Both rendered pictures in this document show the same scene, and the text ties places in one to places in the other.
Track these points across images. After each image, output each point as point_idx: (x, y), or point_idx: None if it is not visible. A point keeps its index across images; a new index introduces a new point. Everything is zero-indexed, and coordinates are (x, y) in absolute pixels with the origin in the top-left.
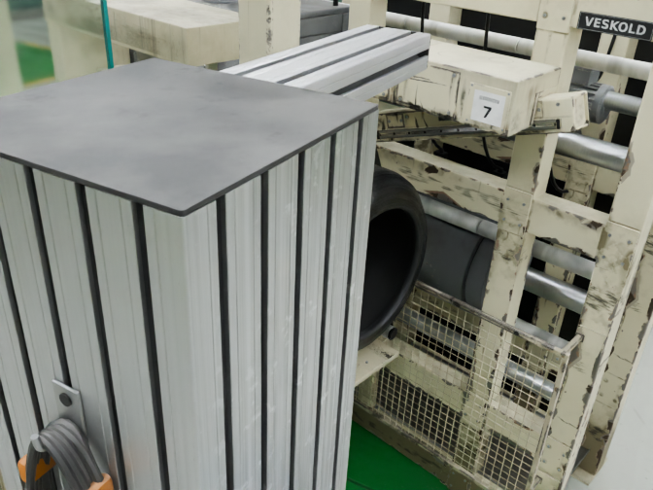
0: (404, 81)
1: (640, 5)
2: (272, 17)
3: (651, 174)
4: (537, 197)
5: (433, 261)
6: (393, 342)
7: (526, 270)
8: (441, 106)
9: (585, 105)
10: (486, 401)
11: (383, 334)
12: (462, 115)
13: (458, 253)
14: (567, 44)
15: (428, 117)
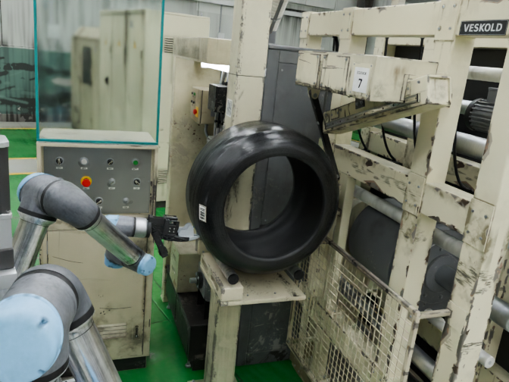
0: (324, 70)
1: (499, 7)
2: (245, 23)
3: (504, 151)
4: (432, 183)
5: (373, 248)
6: (320, 301)
7: (426, 254)
8: (339, 85)
9: (448, 88)
10: (385, 374)
11: (291, 273)
12: (348, 89)
13: (390, 242)
14: (454, 49)
15: (351, 108)
